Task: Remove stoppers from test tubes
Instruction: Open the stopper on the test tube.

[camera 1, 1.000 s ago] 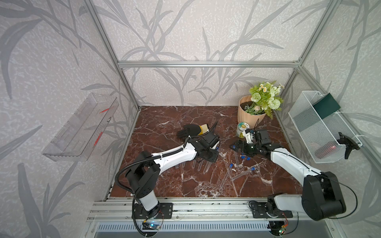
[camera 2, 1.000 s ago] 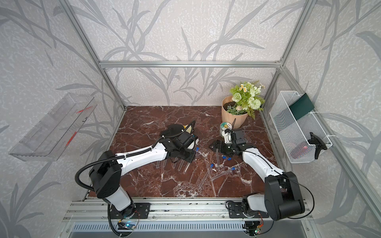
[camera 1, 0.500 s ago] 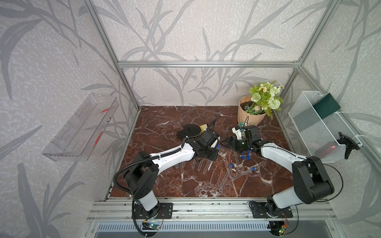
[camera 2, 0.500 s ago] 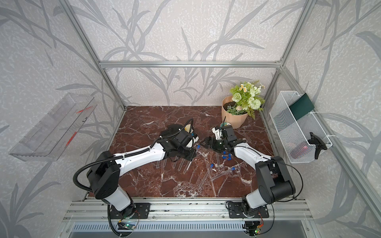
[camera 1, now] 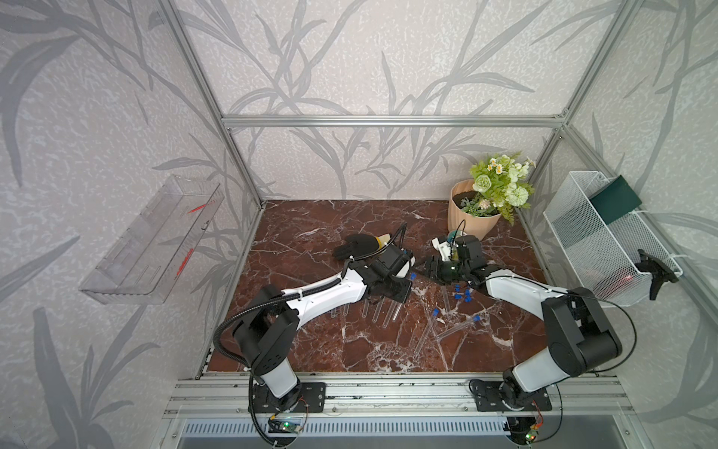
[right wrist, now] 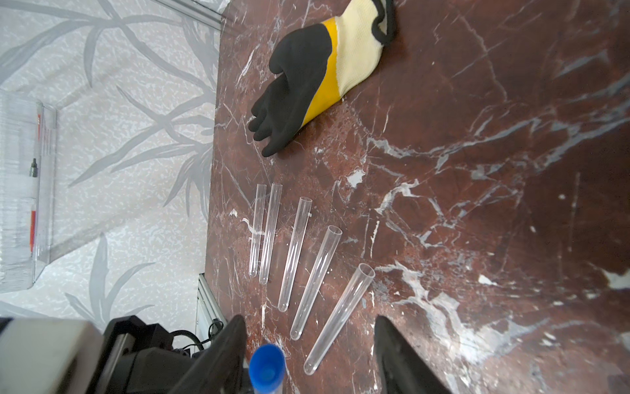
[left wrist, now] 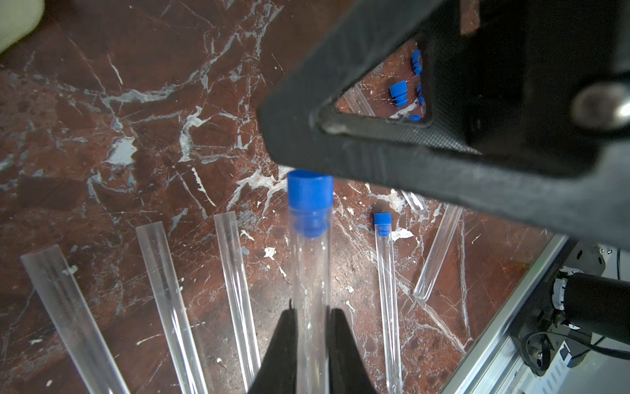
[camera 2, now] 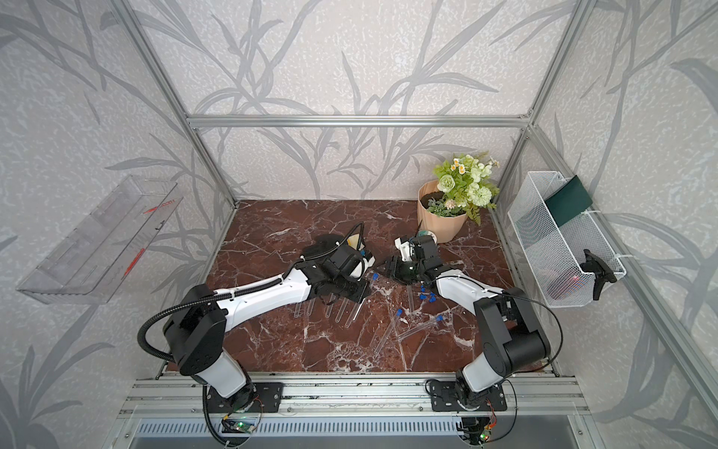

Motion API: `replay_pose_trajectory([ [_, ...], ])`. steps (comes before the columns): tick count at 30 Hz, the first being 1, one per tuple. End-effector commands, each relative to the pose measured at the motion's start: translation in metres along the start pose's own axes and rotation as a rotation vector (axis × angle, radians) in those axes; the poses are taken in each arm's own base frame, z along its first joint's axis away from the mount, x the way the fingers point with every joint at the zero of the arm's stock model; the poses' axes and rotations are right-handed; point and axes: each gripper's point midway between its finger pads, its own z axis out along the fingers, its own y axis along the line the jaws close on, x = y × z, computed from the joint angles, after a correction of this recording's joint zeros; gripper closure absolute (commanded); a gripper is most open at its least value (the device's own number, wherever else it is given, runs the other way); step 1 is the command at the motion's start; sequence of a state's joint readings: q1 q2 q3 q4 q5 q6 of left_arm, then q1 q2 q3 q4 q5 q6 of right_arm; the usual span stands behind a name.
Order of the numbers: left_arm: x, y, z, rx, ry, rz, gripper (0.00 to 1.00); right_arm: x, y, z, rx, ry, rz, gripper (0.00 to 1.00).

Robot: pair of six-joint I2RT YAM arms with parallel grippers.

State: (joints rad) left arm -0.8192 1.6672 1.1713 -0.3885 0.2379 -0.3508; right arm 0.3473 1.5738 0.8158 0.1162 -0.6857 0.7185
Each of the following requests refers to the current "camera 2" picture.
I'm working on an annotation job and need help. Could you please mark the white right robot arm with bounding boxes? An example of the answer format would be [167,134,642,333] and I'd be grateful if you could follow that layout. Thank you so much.
[385,235,552,397]

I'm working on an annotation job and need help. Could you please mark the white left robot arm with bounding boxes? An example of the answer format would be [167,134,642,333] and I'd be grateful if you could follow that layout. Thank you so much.
[163,235,375,403]

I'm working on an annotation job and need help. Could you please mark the test tube blue stopper upright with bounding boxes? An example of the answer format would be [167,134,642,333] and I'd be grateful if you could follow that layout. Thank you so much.
[406,285,415,314]

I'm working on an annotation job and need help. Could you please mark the green round tape tin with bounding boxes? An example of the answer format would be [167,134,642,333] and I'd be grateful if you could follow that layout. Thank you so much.
[418,230,438,243]

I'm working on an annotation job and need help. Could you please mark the beige flower pot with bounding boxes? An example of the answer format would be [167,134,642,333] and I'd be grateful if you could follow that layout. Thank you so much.
[417,181,467,243]

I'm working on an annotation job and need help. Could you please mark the green white artificial flowers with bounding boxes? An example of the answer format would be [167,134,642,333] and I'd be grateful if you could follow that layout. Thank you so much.
[426,152,499,225]

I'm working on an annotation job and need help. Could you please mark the dark green card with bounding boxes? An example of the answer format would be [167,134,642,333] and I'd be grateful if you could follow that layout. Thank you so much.
[545,175,593,227]

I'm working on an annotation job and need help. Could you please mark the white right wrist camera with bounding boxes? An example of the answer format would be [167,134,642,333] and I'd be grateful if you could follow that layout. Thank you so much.
[395,237,414,262]

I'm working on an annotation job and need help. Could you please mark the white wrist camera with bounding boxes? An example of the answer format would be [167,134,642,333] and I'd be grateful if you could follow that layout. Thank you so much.
[350,253,376,279]
[395,237,414,262]

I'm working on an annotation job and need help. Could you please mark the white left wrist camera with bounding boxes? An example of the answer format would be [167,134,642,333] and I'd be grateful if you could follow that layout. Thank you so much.
[350,253,376,279]

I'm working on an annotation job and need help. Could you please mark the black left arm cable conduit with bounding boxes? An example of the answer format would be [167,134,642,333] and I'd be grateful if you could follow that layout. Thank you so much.
[136,277,284,363]

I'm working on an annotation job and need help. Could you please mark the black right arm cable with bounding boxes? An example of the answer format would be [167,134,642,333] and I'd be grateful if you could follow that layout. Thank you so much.
[439,273,565,374]

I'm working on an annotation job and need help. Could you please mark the white wire mesh basket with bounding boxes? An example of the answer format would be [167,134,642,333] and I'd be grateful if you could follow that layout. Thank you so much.
[509,171,626,308]

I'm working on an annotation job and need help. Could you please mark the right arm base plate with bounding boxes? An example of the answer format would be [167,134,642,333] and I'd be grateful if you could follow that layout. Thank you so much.
[424,379,508,413]

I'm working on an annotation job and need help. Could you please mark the aluminium front rail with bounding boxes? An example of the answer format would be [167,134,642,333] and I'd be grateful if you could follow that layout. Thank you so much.
[118,372,590,419]

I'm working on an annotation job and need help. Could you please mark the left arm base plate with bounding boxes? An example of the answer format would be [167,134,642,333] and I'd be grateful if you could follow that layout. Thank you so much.
[203,383,284,415]

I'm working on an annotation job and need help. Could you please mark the clear acrylic wall shelf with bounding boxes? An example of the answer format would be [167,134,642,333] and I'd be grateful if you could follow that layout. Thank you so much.
[17,175,183,305]

